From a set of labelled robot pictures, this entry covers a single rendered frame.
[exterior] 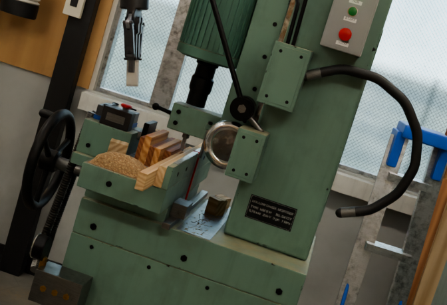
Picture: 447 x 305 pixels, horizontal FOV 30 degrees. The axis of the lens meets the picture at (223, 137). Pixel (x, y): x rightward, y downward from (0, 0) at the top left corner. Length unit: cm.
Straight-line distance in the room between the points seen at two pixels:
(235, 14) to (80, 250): 70
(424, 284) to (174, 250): 147
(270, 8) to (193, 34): 20
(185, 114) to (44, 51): 155
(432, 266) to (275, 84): 149
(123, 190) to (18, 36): 181
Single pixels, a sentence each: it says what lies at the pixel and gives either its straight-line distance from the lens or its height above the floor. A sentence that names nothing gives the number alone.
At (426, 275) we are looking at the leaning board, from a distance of 326.
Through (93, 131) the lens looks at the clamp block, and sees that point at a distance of 218.
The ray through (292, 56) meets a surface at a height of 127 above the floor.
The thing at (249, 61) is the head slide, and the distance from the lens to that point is 207.
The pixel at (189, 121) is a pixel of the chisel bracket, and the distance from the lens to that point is 214.
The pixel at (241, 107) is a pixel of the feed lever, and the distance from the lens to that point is 198.
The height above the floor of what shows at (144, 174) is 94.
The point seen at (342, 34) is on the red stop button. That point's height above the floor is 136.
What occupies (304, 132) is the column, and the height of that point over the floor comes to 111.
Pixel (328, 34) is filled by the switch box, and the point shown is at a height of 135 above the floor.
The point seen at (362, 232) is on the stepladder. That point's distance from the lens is 282.
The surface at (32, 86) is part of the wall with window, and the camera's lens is 364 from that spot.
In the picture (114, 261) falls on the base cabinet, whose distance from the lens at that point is 205.
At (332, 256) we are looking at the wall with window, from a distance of 354.
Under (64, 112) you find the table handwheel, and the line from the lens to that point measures 225.
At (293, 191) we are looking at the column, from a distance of 205.
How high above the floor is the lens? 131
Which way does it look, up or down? 8 degrees down
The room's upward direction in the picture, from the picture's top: 17 degrees clockwise
